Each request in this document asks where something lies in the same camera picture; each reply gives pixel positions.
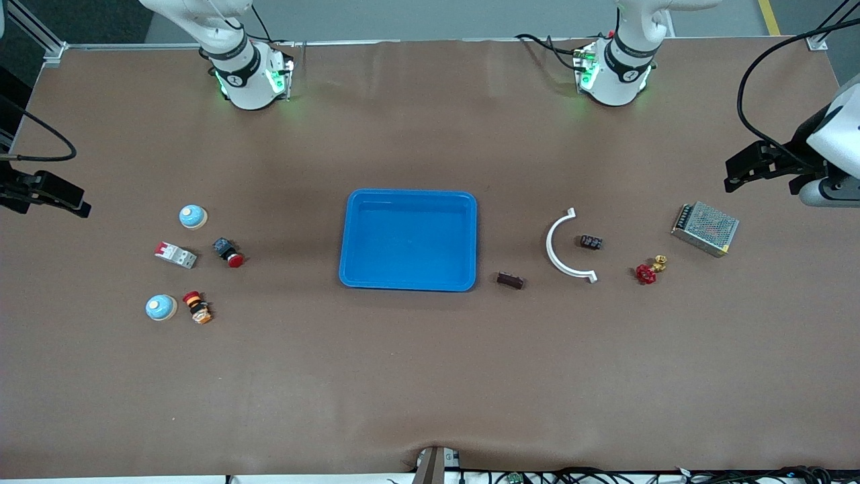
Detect blue plastic tray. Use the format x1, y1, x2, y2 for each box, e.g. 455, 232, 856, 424
338, 189, 478, 292

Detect black red emergency stop button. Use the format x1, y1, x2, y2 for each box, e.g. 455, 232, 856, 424
212, 237, 245, 269

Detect brass valve red handle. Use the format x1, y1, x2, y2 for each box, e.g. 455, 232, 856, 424
636, 255, 669, 286

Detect brown table mat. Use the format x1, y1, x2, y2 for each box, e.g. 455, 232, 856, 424
0, 37, 860, 479

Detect aluminium frame corner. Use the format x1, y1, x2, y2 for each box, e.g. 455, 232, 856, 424
0, 0, 72, 68
806, 0, 860, 52

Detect white curved plastic bracket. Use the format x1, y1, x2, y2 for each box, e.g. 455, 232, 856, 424
546, 208, 598, 284

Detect red orange push button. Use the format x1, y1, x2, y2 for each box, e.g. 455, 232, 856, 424
182, 290, 214, 325

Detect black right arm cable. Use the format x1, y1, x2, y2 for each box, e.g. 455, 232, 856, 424
0, 94, 78, 162

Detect black right base cable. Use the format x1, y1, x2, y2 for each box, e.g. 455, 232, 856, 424
250, 5, 296, 46

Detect white red circuit breaker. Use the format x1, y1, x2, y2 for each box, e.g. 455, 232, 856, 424
155, 242, 198, 270

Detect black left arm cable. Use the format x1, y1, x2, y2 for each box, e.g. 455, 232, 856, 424
737, 17, 860, 159

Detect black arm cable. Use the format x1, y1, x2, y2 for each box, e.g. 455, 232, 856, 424
737, 17, 860, 159
0, 94, 78, 162

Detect tangled black cable bundle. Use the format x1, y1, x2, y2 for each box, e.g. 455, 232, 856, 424
464, 466, 837, 484

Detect black left base cables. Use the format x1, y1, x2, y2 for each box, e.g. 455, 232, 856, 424
516, 32, 589, 73

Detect metal mesh power supply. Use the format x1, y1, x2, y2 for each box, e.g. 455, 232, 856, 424
671, 201, 740, 258

